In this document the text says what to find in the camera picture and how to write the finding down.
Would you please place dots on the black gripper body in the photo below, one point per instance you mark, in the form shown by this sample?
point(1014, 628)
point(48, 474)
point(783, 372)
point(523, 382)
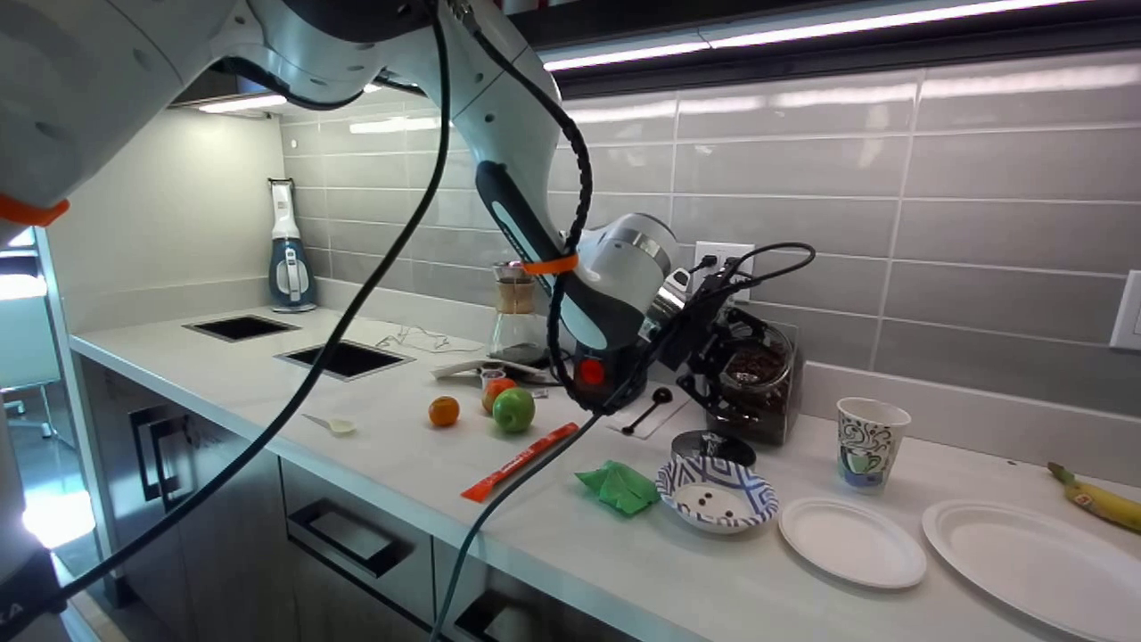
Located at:
point(681, 323)

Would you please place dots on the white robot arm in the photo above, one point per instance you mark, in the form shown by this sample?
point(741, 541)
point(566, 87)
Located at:
point(80, 79)

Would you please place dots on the blue patterned paper bowl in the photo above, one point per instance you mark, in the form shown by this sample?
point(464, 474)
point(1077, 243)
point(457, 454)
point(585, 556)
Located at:
point(709, 490)

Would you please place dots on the white plastic spoon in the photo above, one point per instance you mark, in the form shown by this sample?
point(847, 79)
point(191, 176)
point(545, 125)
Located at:
point(332, 426)

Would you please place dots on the green apple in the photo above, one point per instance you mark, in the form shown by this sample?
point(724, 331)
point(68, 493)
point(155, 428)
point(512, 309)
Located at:
point(516, 413)

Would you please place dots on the red orange apple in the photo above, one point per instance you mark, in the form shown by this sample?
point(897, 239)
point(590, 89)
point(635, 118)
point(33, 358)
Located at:
point(493, 391)

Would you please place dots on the patterned paper cup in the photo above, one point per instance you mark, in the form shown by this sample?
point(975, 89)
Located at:
point(868, 440)

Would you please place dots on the orange snack stick packet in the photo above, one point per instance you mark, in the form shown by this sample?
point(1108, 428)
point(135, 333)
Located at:
point(520, 463)

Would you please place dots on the small orange mandarin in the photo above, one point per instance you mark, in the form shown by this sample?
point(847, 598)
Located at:
point(445, 413)

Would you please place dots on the small white paper plate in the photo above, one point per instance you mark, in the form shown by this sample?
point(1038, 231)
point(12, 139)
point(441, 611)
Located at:
point(853, 542)

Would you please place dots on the large white paper plate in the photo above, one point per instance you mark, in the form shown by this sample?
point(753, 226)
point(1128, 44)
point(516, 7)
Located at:
point(1038, 567)

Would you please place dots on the yellow banana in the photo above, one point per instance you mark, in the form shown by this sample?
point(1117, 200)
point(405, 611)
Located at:
point(1100, 502)

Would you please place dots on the white wall outlet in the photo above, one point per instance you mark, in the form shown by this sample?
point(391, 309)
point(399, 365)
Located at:
point(724, 254)

